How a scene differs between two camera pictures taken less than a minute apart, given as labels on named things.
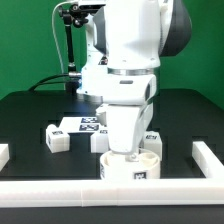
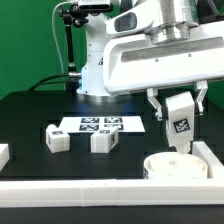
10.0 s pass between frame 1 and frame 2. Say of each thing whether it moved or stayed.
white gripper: moved
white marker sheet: stayed
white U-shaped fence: stayed
